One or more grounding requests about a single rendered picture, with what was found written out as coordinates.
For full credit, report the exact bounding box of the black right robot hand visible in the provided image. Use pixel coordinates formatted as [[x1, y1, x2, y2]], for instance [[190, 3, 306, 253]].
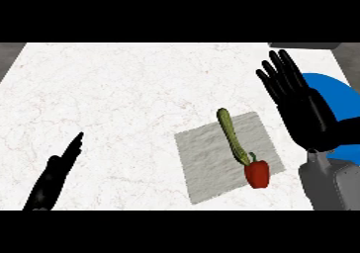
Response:
[[255, 48, 360, 153]]

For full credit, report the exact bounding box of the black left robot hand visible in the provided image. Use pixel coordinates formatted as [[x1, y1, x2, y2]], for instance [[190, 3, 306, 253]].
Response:
[[23, 131, 85, 211]]

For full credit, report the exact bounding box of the blue plate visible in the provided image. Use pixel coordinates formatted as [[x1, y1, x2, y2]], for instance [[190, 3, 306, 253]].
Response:
[[301, 72, 360, 164]]

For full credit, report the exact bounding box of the red bell pepper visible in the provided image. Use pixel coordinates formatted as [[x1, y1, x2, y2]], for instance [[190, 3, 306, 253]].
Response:
[[244, 151, 273, 190]]

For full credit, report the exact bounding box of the grey placemat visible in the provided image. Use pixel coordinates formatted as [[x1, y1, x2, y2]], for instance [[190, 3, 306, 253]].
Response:
[[174, 111, 288, 206]]

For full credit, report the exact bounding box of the green cucumber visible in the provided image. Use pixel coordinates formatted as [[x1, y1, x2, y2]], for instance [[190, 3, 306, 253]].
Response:
[[215, 107, 254, 167]]

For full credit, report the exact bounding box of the grey flat appliance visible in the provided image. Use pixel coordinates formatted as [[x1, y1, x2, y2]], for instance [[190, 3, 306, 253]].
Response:
[[269, 42, 344, 50]]

